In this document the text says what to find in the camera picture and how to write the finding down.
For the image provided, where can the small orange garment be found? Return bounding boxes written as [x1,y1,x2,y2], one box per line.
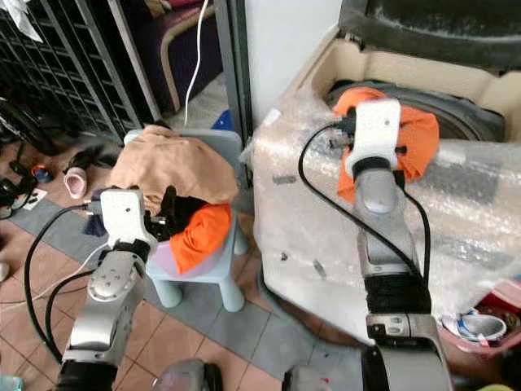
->
[169,202,234,275]

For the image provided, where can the large orange garment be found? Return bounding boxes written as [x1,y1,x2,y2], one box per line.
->
[331,86,441,204]

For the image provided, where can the bubble-wrapped beige washing machine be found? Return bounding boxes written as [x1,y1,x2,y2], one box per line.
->
[247,0,521,345]

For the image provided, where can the dark washing machine lid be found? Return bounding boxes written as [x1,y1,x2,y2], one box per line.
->
[338,0,521,72]

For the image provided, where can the tan brown garment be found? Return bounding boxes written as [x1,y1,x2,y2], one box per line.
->
[107,125,238,205]

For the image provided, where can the dark navy garment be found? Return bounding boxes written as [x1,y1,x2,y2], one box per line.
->
[81,189,108,239]

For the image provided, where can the light blue plastic stool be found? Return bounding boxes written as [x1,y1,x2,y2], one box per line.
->
[122,129,250,314]

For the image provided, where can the black sandal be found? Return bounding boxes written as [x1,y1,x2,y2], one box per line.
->
[80,145,125,169]

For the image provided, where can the pink slipper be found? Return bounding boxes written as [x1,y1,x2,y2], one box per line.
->
[63,166,90,201]

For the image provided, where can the small blue object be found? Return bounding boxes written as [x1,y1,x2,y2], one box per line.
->
[211,110,234,132]

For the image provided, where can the black shoes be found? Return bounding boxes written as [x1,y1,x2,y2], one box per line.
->
[0,179,24,217]

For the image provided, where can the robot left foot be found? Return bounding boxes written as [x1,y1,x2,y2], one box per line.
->
[152,358,221,391]

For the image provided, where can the dark metal grille gate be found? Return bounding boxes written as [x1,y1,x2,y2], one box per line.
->
[0,0,165,141]

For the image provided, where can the white cloth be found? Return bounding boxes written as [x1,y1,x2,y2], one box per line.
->
[0,0,43,43]

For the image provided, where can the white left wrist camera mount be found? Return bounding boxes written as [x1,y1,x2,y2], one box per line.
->
[99,189,156,250]

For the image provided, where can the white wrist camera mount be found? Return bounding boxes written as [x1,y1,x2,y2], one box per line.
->
[343,98,403,178]
[99,189,156,250]

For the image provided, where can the white floor cable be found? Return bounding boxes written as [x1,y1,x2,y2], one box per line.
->
[0,243,108,312]

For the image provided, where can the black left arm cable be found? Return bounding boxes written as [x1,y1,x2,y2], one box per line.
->
[22,204,108,364]

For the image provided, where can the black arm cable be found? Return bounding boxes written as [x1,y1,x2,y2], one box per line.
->
[296,122,433,283]
[22,204,108,364]

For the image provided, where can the thin white hanging cable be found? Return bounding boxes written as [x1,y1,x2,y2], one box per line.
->
[182,0,211,128]

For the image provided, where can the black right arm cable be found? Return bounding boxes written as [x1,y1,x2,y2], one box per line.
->
[296,122,433,283]

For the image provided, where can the grey door frame post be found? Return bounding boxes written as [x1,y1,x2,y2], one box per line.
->
[215,0,254,149]

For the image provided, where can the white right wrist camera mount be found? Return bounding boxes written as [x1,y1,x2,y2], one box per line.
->
[343,98,403,178]

